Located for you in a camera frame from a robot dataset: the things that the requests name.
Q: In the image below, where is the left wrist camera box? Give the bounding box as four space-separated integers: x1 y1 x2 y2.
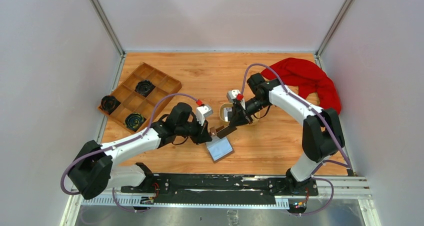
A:
195 104 214 126

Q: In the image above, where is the beige oval tray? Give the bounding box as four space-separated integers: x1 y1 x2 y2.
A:
219 102 261 126

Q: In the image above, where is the brown leather card holder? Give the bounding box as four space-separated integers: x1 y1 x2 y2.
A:
205 125 234 163

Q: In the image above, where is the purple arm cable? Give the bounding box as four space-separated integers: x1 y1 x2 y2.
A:
240 63 354 217
60 92 204 214

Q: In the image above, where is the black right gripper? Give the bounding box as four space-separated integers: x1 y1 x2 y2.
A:
228 96 270 129

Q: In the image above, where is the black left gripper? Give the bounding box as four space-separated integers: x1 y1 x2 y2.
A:
176 115 213 145

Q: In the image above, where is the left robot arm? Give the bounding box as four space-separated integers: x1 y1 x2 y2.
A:
67 102 213 200

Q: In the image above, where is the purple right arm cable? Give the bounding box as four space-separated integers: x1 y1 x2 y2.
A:
240 63 354 217

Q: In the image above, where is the red cloth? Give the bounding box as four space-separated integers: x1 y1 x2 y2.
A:
270 57 342 114

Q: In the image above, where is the black card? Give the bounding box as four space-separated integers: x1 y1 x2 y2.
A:
216 125 237 139

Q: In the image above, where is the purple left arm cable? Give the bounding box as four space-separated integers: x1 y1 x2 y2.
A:
60 92 204 214

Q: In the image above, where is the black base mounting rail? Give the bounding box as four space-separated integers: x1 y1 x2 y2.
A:
120 173 319 206

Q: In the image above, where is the black coiled cable roll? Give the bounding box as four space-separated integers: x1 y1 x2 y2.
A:
124 113 147 133
100 95 121 115
134 80 156 98

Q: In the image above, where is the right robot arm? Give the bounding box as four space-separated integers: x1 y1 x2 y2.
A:
227 73 346 195

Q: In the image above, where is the wooden compartment tray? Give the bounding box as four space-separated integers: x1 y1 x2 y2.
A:
97 62 182 134

